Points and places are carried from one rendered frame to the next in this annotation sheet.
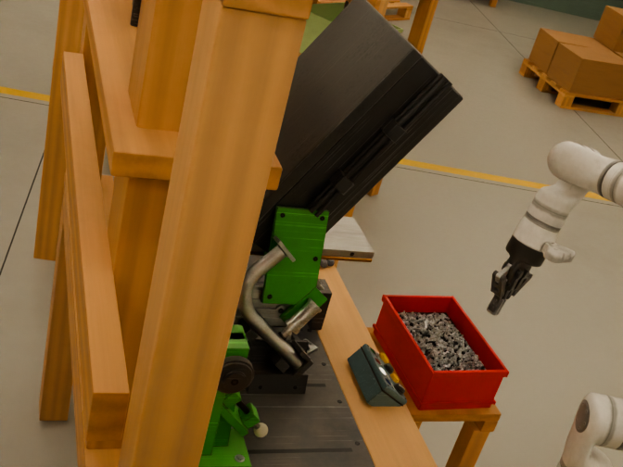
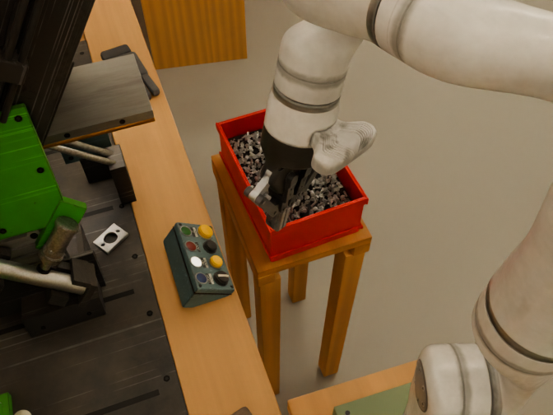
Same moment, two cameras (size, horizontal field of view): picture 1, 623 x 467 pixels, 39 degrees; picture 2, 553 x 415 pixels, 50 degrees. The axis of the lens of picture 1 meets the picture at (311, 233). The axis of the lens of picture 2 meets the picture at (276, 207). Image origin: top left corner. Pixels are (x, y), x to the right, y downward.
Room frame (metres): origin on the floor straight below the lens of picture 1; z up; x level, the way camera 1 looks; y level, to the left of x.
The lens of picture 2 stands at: (1.05, -0.40, 1.84)
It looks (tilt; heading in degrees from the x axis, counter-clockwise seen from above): 54 degrees down; 3
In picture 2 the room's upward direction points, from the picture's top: straight up
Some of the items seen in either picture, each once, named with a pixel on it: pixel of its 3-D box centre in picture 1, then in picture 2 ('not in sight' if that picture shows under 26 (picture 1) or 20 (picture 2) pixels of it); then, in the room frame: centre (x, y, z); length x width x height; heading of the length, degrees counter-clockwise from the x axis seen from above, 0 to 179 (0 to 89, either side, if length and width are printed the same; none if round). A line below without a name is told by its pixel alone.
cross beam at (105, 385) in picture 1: (83, 190); not in sight; (1.50, 0.46, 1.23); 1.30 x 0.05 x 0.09; 23
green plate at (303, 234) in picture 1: (291, 248); (8, 160); (1.61, 0.03, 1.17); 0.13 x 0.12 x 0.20; 23
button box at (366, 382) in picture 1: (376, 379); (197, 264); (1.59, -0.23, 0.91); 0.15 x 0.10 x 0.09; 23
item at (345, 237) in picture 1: (285, 233); (34, 113); (1.76, 0.06, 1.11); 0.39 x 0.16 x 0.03; 113
